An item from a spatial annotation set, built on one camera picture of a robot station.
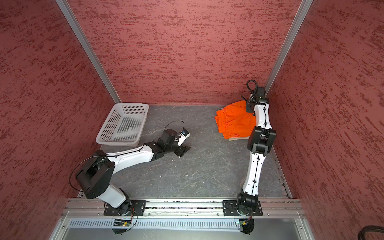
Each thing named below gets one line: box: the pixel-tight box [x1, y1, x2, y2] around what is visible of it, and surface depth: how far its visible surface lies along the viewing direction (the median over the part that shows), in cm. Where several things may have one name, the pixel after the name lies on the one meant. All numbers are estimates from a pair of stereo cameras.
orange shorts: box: [215, 100, 257, 139], surface depth 103 cm
